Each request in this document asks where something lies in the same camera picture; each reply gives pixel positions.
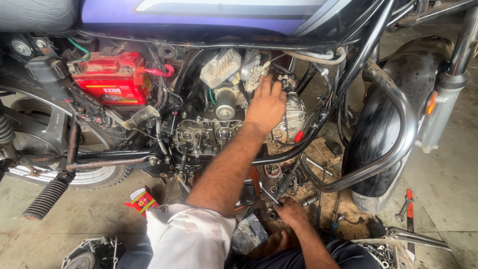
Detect person's white sleeve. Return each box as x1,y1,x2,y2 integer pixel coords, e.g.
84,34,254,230
145,203,237,269

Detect black round cap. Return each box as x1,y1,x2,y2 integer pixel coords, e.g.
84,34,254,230
367,220,388,238

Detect black front mudguard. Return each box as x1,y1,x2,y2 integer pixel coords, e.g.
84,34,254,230
341,35,455,214

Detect silver starter motor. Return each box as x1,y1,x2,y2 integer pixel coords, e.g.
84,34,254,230
214,84,242,121

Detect motorcycle rear wheel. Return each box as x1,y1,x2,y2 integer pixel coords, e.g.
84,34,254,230
0,96,130,192

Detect blue handled screwdriver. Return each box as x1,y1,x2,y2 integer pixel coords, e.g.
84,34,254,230
331,190,343,231

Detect tray of bolts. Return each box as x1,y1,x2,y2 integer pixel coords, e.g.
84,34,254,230
354,238,408,269

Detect rear shock spring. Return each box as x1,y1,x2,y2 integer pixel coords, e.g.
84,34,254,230
0,111,16,147

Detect person's left hand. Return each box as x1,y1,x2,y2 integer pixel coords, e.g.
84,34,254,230
244,75,288,136

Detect grey motorcycle seat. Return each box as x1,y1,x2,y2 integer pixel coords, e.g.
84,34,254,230
0,0,81,35

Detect silver open ended wrench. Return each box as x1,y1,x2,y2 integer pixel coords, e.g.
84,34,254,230
395,198,415,222

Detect black ribbed pedal pad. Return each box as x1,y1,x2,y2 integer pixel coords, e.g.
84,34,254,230
240,180,257,206

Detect black motorcycle frame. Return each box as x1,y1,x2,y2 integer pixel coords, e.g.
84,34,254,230
0,0,397,178

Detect orange oil pan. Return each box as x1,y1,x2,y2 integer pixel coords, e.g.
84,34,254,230
192,165,263,214

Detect red battery cable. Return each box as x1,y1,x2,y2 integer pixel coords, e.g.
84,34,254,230
143,64,176,78

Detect person's dark trousers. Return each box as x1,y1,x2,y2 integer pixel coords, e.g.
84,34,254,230
116,239,382,269

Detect grey engine side cover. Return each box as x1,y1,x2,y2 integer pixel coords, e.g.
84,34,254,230
61,235,126,269

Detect purple motorcycle fuel tank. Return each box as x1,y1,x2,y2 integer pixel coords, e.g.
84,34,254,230
80,0,376,38

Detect green wire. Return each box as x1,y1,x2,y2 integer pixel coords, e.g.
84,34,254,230
67,37,92,63

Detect small red carton box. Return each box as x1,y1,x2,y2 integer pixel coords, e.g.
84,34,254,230
124,186,160,218

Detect brown cardboard mat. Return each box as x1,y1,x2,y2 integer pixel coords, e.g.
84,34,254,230
258,137,375,241

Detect round gasket ring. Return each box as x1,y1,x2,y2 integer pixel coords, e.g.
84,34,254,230
264,163,283,179

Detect chrome crash guard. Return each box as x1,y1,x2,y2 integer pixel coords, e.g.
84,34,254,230
298,58,419,193

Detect clear plastic bag of parts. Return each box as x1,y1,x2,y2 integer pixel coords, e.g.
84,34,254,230
231,213,269,255

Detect silver carburetor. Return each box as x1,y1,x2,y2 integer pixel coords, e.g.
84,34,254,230
240,49,272,93

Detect black handled metal tool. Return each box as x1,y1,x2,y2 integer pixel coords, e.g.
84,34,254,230
259,173,294,205

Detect long dark screwdriver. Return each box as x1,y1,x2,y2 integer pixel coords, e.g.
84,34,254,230
315,164,328,229

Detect red motorcycle battery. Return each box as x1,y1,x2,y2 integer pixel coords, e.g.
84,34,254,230
70,52,152,107

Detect red handled flat blade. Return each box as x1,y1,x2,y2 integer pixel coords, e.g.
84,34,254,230
406,188,416,262

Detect silver front fork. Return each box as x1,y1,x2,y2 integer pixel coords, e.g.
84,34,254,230
414,7,478,154

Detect silver locking pliers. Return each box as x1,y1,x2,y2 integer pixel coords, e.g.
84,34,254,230
385,226,452,252

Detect orange reflector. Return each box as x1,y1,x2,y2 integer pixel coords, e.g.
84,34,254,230
425,90,438,116

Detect black ribbed rubber footpeg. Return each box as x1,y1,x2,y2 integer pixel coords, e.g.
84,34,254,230
22,178,72,221

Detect grey motorcycle engine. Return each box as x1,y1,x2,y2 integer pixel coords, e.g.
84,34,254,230
171,88,309,159

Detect silver bent bracket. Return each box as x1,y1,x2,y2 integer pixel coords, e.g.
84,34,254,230
106,105,161,131

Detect person's right hand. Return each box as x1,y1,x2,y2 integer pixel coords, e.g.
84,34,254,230
274,197,310,229

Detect grey finned electrical box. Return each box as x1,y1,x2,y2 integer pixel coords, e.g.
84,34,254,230
199,47,243,90

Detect metal clutch gear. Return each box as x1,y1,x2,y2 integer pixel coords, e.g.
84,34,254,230
274,173,307,196

